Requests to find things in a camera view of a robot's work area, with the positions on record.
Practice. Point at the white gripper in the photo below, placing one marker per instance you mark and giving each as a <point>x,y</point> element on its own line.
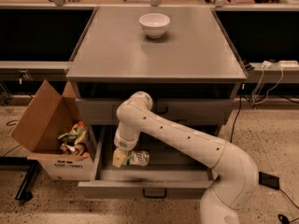
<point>123,145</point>

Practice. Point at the white power strip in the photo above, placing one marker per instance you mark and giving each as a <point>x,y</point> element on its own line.
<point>288,64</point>

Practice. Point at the black power adapter brick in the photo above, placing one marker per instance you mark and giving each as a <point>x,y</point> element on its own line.
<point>270,181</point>

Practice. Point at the brown cardboard box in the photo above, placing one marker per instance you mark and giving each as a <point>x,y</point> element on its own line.
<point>49,115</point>

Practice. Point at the silver 7up soda can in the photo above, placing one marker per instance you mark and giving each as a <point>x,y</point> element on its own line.
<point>138,158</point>

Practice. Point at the grey metal drawer cabinet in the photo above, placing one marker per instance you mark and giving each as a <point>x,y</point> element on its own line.
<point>192,60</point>

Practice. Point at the closed upper grey drawer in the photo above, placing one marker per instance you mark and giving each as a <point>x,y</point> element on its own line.
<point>189,112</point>

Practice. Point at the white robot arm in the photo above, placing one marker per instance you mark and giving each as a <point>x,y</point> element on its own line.
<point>238,174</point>

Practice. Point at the open lower grey drawer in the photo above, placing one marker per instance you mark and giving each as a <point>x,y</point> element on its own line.
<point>169,175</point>

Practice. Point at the crumpled snack bags in box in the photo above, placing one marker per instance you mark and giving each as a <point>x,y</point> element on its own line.
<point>73,139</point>

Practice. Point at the white ceramic bowl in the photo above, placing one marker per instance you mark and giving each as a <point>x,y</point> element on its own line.
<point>154,25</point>

